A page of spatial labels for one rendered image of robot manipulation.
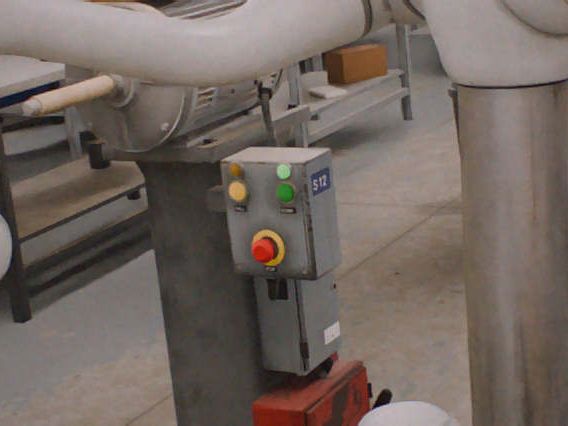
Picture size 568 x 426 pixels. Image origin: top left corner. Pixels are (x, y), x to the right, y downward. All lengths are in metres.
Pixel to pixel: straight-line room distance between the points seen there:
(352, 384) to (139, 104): 0.71
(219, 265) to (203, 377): 0.24
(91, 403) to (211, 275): 1.86
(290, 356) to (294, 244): 0.38
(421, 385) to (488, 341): 2.82
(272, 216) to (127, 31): 1.00
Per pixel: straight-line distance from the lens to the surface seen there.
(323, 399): 2.46
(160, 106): 2.20
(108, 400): 4.24
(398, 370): 4.19
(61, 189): 5.83
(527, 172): 1.19
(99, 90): 2.17
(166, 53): 1.17
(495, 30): 1.15
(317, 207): 2.11
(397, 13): 1.28
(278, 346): 2.45
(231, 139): 2.31
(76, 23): 1.13
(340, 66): 7.71
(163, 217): 2.45
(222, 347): 2.47
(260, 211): 2.12
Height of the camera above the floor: 1.57
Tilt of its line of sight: 14 degrees down
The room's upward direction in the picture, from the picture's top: 6 degrees counter-clockwise
